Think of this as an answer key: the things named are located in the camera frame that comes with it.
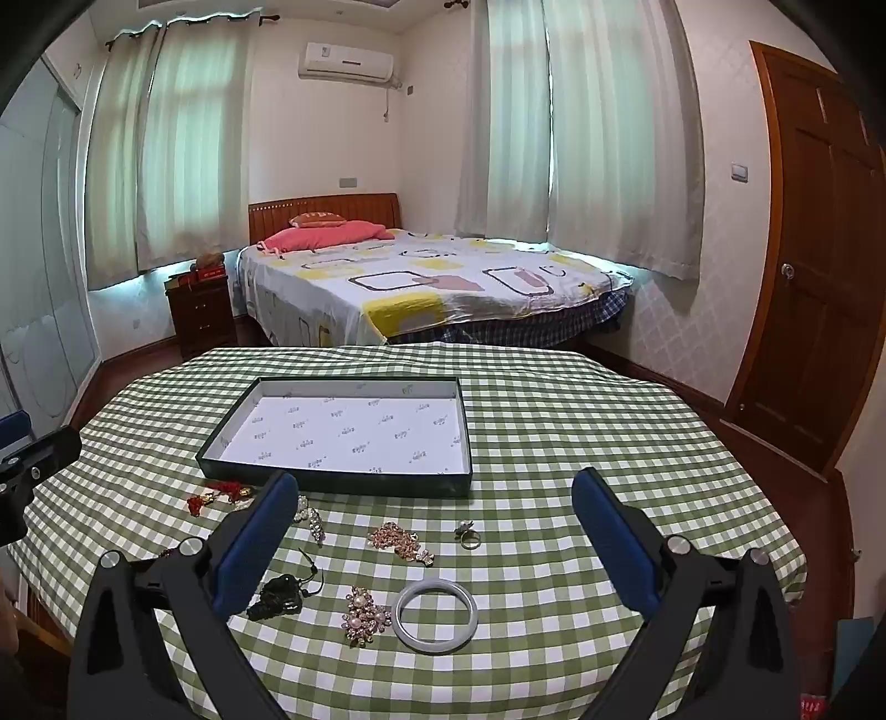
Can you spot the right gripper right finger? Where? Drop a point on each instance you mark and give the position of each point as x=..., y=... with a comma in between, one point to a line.
x=747, y=666

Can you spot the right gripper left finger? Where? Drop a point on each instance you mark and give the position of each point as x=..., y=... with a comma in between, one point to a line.
x=121, y=667

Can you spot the black gourd pendant with cord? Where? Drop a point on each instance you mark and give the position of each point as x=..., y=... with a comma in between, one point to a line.
x=286, y=594

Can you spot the red tassel knot charm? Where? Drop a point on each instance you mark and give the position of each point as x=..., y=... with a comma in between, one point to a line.
x=229, y=491

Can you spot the white jade bangle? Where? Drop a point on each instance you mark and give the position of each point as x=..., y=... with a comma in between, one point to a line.
x=441, y=628

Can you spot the person's left hand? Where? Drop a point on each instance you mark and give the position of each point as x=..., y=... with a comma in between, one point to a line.
x=9, y=642

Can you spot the frosted glass wardrobe door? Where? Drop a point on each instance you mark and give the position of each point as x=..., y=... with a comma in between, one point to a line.
x=48, y=343

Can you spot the dark wooden nightstand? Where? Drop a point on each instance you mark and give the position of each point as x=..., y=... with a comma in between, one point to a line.
x=202, y=313

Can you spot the red items on nightstand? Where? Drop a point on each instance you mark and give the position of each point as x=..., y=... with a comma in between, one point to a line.
x=205, y=267

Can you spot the brown wooden door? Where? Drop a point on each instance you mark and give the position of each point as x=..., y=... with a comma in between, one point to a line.
x=818, y=332

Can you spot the wooden headboard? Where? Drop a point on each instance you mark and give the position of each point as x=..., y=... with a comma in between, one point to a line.
x=269, y=217

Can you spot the left window curtain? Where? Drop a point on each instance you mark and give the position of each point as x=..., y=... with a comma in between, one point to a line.
x=167, y=165

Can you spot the window curtain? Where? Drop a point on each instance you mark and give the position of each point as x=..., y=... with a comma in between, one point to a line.
x=584, y=130
x=167, y=165

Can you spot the dark green tray box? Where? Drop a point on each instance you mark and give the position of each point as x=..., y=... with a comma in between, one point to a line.
x=405, y=437

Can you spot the orange patterned pillow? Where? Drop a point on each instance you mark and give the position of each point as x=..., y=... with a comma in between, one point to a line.
x=317, y=220

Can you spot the pink pillow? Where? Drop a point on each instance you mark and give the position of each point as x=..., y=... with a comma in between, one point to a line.
x=298, y=239

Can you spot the bed with patterned sheet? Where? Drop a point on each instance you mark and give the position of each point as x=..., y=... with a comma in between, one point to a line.
x=415, y=287

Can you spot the white air conditioner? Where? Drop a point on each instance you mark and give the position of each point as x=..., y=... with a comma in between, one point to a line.
x=332, y=62

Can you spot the right window curtain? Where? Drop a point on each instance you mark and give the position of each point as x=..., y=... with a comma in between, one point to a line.
x=584, y=130

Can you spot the wall light switch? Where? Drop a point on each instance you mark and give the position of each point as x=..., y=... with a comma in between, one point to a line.
x=740, y=173

